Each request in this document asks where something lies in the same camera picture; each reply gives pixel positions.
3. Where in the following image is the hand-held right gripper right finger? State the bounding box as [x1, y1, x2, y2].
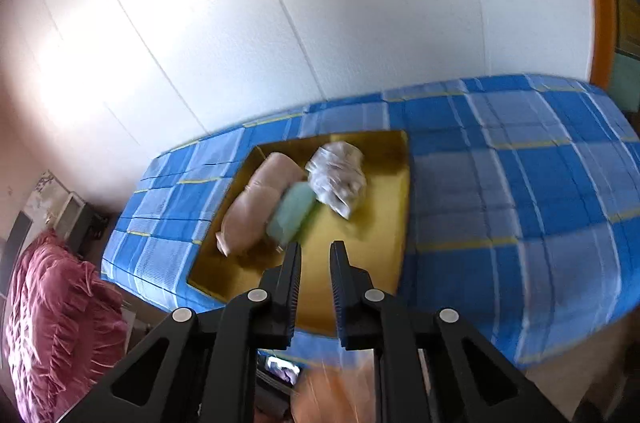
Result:
[329, 240, 571, 423]

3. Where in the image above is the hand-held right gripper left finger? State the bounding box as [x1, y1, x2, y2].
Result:
[57, 242, 303, 423]

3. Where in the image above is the teal panel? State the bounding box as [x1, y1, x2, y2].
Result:
[612, 50, 640, 114]

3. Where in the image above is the pink ruffled blanket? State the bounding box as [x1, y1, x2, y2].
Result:
[2, 228, 132, 423]

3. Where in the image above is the small dark cabinet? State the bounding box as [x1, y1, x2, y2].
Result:
[50, 193, 108, 254]

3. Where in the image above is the orange door frame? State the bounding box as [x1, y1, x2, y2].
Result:
[575, 0, 618, 91]

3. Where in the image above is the yellow tray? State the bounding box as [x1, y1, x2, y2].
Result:
[186, 129, 413, 338]

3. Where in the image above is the mint green cloth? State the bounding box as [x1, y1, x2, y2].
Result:
[266, 181, 321, 249]

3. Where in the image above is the blue plaid bed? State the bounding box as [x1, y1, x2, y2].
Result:
[100, 74, 640, 364]

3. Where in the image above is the large beige tights bundle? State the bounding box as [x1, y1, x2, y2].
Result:
[215, 153, 307, 258]

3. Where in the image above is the white cloth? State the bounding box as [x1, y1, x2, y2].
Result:
[305, 142, 368, 220]

